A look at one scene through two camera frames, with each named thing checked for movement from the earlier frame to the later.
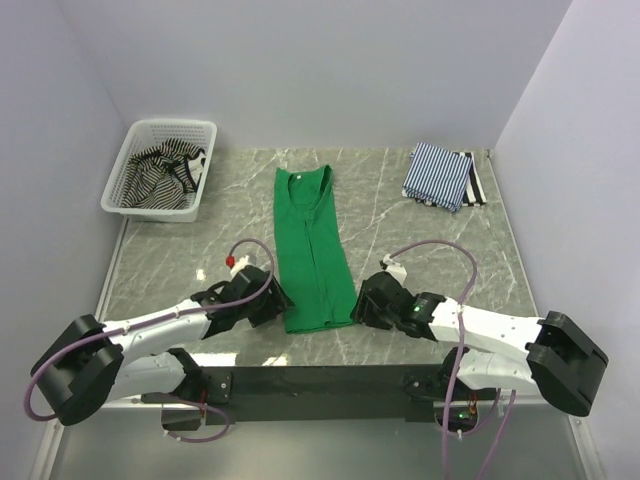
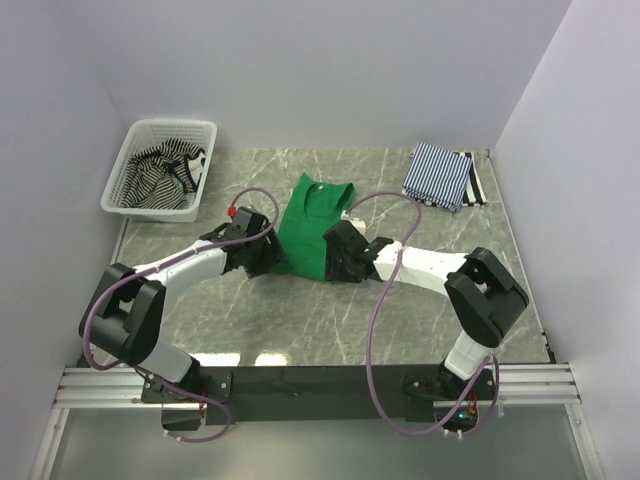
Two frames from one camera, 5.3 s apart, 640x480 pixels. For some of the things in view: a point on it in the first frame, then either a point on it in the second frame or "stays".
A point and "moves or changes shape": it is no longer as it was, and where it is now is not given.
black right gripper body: [381, 318] → [338, 267]
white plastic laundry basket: [162, 172] stays
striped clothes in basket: [165, 177] stays
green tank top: [315, 279] moves or changes shape
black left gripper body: [257, 313] → [263, 255]
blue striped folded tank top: [437, 177] stays
